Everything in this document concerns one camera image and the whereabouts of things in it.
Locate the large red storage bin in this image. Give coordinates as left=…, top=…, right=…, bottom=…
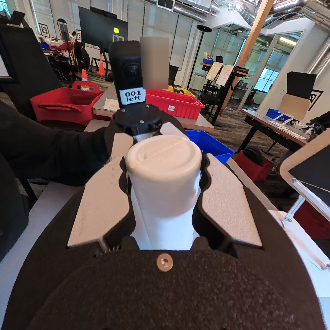
left=145, top=89, right=206, bottom=120

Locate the silver ceiling duct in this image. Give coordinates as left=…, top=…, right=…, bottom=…
left=173, top=0, right=258, bottom=25

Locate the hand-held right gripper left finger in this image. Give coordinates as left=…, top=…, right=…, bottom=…
left=67, top=155, right=136, bottom=248

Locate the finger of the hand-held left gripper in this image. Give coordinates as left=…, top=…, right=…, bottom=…
left=158, top=121, right=190, bottom=142
left=111, top=133, right=138, bottom=160

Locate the window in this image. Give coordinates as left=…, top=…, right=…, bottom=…
left=254, top=68, right=279, bottom=94

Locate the black chair back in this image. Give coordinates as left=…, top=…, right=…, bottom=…
left=0, top=26, right=62, bottom=122

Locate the wooden-top standing desk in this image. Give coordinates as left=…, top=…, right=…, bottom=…
left=201, top=62, right=252, bottom=125

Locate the red floor bag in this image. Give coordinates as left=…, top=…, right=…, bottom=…
left=234, top=146, right=275, bottom=183

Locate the black office chair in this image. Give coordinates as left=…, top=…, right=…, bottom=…
left=169, top=65, right=179, bottom=87

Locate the large black screen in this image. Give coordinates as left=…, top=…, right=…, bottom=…
left=78, top=6, right=129, bottom=48

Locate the orange traffic cone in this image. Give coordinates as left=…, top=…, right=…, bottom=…
left=81, top=69, right=91, bottom=91
left=97, top=53, right=107, bottom=76

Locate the person's left forearm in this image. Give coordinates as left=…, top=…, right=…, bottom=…
left=0, top=101, right=114, bottom=186

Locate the long wooden table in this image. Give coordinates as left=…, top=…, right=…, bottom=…
left=240, top=108, right=309, bottom=156

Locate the printed paper sheet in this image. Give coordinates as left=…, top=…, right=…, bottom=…
left=103, top=99, right=121, bottom=112

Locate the paper flip chart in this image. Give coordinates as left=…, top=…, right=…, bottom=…
left=215, top=64, right=235, bottom=87
left=205, top=61, right=224, bottom=82

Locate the beige table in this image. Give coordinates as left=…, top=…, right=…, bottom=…
left=92, top=84, right=215, bottom=134

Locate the beige board on stand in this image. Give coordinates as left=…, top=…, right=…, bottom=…
left=280, top=94, right=311, bottom=122

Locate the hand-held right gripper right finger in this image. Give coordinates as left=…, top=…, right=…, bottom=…
left=193, top=153, right=263, bottom=252

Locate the white board stand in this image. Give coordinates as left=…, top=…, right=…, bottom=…
left=268, top=178, right=330, bottom=270

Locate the yellow storage bin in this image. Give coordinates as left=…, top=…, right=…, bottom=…
left=162, top=86, right=195, bottom=98

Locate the black panel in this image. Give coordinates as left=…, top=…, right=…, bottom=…
left=287, top=72, right=317, bottom=100

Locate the black floor lamp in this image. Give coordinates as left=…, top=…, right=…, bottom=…
left=187, top=25, right=212, bottom=90

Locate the wooden pillar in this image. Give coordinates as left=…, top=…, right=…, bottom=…
left=219, top=0, right=275, bottom=117

